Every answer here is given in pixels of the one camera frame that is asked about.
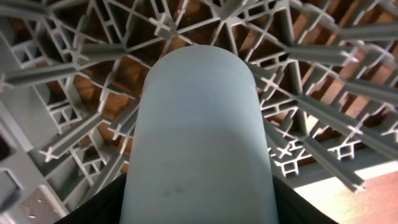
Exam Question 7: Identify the grey dishwasher rack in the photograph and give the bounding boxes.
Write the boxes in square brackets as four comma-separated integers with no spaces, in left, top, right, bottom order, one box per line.
[1,0,397,223]

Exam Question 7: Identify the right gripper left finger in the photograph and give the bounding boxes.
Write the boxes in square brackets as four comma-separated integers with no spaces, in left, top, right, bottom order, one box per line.
[55,174,127,224]

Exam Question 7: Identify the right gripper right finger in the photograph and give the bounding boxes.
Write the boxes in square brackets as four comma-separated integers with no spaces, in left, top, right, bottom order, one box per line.
[272,175,337,224]

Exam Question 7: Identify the blue cup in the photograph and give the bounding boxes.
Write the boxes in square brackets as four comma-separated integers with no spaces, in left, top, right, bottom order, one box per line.
[121,45,279,223]

